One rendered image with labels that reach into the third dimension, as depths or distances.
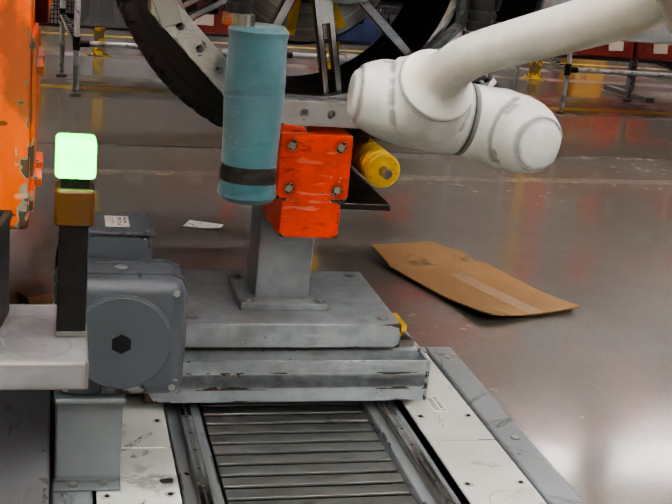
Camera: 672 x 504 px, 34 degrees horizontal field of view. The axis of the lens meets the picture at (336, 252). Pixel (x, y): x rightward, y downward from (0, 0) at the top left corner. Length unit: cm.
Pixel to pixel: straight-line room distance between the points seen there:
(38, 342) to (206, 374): 73
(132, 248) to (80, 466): 32
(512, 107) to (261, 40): 37
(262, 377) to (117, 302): 46
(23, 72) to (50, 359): 33
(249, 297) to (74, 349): 84
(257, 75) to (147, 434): 61
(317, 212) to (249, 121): 25
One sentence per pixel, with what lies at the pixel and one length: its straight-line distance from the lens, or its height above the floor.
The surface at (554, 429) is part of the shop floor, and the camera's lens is 217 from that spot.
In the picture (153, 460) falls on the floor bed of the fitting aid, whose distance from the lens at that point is 173.
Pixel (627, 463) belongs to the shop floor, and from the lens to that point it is 210.
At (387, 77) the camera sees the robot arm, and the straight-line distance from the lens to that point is 143.
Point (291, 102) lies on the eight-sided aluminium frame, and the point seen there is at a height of 62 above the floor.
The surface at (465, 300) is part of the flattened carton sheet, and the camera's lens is 279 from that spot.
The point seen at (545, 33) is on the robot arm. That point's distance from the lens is 131.
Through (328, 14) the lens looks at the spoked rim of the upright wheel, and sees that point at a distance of 183.
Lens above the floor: 89
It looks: 17 degrees down
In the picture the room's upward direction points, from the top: 6 degrees clockwise
